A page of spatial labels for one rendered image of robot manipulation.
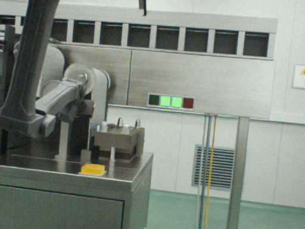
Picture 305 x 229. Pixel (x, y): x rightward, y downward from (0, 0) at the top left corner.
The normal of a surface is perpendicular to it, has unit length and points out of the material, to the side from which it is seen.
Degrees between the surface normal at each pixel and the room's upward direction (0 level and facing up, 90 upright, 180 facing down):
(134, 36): 90
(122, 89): 90
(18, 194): 90
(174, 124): 90
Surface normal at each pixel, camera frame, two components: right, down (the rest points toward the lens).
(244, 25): -0.11, 0.04
